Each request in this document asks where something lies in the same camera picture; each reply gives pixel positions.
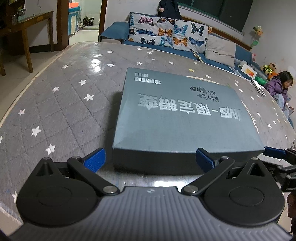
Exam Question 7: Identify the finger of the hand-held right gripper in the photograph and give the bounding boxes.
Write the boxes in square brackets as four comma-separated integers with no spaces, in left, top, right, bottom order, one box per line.
[266,161,296,192]
[264,146,296,163]

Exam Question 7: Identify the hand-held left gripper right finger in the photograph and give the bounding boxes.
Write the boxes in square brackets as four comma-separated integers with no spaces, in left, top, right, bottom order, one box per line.
[181,148,266,197]

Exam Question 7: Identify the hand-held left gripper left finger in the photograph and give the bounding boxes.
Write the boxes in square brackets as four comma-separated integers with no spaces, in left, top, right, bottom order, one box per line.
[35,148,121,197]

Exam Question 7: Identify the grey box lid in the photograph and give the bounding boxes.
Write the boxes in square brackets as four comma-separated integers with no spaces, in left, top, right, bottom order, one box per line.
[112,67,265,175]

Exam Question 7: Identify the grey star-patterned desktop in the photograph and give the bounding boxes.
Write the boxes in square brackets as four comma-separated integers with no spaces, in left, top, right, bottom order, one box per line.
[0,42,296,232]

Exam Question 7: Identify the white remote control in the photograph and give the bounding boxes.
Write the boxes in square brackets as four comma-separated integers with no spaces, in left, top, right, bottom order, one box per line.
[252,79,266,96]

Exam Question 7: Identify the teddy bear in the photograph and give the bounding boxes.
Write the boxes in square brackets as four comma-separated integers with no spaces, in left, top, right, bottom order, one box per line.
[261,62,277,80]

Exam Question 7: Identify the white card with orange picture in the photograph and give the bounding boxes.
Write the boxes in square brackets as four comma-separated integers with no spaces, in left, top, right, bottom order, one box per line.
[240,64,258,79]

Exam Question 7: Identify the beige cushion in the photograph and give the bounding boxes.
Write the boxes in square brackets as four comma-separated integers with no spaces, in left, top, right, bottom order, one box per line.
[205,34,237,67]

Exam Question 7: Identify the butterfly print cushion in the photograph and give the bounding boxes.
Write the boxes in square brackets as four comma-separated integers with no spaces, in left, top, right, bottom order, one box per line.
[172,20,212,54]
[128,13,176,47]

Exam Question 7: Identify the artificial flower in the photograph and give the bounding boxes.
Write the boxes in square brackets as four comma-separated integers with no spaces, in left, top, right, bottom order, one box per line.
[251,25,264,50]

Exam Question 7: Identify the blue sofa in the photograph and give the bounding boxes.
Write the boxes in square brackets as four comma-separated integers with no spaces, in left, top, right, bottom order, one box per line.
[99,11,266,81]

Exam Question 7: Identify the blue cabinet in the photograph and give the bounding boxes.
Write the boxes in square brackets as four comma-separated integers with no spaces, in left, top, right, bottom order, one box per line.
[69,2,81,34]

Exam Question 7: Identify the dark window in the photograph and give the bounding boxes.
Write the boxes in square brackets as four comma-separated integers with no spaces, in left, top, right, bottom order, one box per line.
[177,0,253,33]

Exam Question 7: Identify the wooden side table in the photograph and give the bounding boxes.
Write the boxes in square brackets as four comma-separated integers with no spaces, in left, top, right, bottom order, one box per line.
[0,11,55,77]

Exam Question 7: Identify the black backpack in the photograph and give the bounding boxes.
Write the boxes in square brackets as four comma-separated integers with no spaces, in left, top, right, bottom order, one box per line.
[158,0,181,19]

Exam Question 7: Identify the bead string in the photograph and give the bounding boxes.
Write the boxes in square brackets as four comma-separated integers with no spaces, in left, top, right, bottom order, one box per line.
[190,49,206,63]

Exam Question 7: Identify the wooden door frame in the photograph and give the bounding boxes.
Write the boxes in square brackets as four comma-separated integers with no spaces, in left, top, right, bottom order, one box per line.
[57,0,108,52]

